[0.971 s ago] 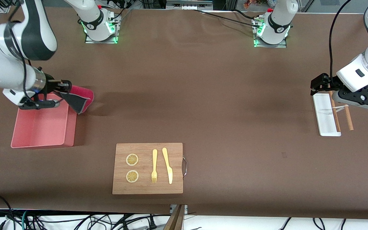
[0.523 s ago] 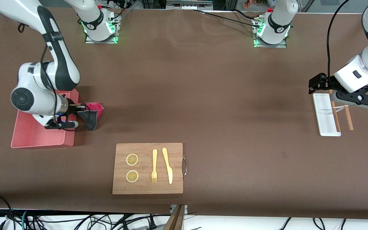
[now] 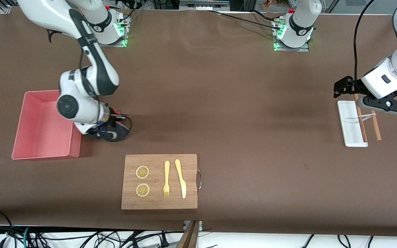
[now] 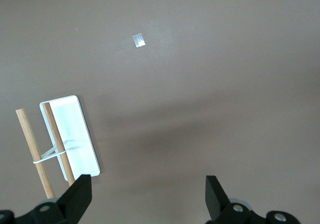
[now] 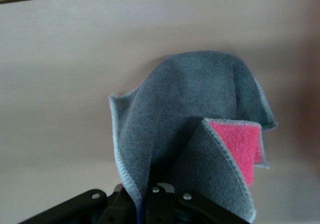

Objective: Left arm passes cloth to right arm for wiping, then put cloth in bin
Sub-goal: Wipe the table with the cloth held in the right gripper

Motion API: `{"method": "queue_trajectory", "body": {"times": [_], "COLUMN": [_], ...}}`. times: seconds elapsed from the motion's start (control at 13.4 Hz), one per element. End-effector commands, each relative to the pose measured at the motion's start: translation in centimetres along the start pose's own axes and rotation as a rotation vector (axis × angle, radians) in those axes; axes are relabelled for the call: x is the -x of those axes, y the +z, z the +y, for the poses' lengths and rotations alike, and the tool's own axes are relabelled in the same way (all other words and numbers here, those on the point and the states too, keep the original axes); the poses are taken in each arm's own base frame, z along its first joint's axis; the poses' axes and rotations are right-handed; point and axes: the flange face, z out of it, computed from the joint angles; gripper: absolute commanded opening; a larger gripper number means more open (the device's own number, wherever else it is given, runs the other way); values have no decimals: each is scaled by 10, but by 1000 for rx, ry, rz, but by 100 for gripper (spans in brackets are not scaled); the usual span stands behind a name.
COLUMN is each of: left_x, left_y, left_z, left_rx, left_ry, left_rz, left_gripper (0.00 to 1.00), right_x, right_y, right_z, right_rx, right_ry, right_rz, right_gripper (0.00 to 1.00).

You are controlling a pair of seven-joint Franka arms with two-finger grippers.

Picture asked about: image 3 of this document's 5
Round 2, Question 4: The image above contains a white rack base tray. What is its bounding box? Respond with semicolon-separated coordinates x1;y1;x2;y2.
337;100;369;147

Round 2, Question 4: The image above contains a wooden rack rod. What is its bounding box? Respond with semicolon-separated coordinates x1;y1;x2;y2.
371;113;382;141
355;94;368;143

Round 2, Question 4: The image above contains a yellow fork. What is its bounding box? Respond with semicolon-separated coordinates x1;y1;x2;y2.
163;161;170;198

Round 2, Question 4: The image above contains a pink plastic bin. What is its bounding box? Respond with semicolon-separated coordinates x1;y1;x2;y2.
11;90;83;161

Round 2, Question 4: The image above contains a yellow knife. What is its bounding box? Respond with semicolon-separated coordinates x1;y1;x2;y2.
175;159;187;199

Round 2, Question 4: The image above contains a wooden cutting board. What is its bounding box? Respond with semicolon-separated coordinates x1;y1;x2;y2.
121;154;198;210

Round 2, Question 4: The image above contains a wooden plank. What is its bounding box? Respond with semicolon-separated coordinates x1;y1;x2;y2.
175;220;201;248

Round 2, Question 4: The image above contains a black left arm hanging cable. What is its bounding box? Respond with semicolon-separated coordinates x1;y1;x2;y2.
353;0;375;81

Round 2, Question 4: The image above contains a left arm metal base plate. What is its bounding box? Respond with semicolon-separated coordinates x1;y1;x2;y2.
273;19;310;52

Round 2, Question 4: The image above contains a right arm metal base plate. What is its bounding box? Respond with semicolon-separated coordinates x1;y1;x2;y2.
92;14;130;48

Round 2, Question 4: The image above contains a black cable across table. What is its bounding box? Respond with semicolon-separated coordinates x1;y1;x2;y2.
207;10;283;31

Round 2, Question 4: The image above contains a small metal bracket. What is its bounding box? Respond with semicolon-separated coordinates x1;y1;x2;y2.
183;220;203;230

